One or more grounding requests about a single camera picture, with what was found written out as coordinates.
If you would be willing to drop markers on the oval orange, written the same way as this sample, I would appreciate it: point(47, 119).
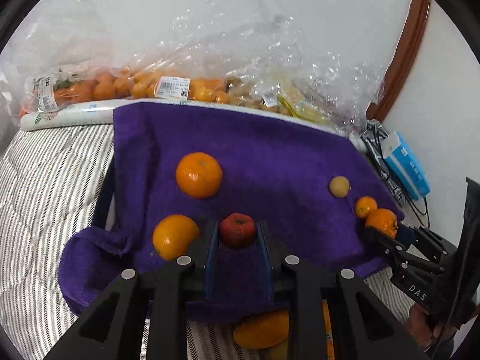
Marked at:
point(363, 206)

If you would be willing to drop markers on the large orange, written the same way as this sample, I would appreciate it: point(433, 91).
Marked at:
point(199, 175)
point(263, 331)

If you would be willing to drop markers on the clear bag yellow fruit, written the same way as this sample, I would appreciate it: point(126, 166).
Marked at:
point(263, 46)

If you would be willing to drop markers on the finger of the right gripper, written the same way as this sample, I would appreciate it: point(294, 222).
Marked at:
point(427, 242)
point(386, 249)

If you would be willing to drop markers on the purple towel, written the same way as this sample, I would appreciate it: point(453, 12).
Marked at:
point(273, 170)

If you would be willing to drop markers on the green-yellow small fruit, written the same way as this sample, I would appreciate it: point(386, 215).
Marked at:
point(277, 352)

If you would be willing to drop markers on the yellow-green round fruit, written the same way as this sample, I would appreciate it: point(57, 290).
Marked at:
point(339, 186)

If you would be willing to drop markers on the red tomato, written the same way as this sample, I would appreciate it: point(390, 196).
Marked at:
point(237, 231)

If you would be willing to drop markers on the clear bag of oranges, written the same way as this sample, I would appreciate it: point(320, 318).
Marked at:
point(202, 71)

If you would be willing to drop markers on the clear bag of tangerines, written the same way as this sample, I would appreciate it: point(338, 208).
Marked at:
point(65, 56)

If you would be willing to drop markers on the brown wooden door frame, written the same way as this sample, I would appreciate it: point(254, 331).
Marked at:
point(403, 60)

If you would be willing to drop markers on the blue tissue box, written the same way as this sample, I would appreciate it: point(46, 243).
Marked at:
point(401, 159)

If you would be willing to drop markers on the small orange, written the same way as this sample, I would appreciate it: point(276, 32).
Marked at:
point(173, 235)
point(384, 221)

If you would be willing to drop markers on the large orange front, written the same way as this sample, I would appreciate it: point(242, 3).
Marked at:
point(263, 331)

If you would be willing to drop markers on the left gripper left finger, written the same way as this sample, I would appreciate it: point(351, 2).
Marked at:
point(152, 304)

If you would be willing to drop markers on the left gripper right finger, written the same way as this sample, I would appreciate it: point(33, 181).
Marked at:
point(362, 327)

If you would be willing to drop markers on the right hand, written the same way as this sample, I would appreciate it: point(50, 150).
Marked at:
point(425, 337)

